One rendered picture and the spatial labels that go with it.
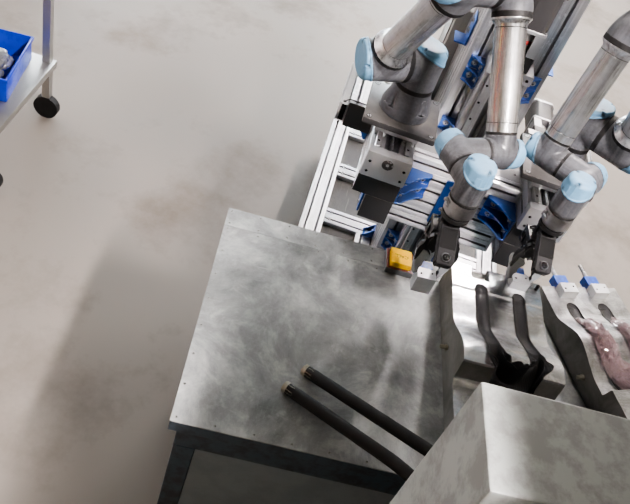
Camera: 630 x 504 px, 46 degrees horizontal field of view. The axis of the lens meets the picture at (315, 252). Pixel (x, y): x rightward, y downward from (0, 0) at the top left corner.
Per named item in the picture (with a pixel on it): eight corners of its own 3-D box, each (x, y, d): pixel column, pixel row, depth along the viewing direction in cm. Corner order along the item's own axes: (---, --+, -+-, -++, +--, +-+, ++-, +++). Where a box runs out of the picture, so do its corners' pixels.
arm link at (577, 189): (604, 181, 181) (591, 194, 176) (581, 213, 189) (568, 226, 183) (577, 163, 184) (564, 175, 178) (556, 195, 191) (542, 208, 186)
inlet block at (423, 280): (410, 254, 197) (417, 240, 194) (427, 259, 198) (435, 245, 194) (409, 289, 188) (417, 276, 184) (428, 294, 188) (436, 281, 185)
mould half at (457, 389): (439, 281, 209) (458, 249, 199) (523, 304, 212) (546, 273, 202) (444, 434, 173) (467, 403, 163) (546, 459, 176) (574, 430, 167)
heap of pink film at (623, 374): (568, 317, 204) (583, 299, 199) (620, 318, 210) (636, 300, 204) (610, 398, 187) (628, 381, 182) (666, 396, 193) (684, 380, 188)
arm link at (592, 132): (564, 120, 222) (587, 83, 213) (602, 145, 218) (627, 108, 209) (547, 133, 215) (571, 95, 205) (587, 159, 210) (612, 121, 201)
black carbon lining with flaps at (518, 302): (469, 286, 200) (484, 263, 194) (524, 301, 202) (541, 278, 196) (477, 392, 175) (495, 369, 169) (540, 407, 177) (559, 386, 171)
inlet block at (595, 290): (568, 270, 223) (577, 259, 220) (581, 271, 225) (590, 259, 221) (586, 304, 215) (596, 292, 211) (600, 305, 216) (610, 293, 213)
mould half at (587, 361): (532, 297, 215) (550, 273, 207) (604, 299, 223) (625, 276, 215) (609, 454, 182) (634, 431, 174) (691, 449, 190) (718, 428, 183)
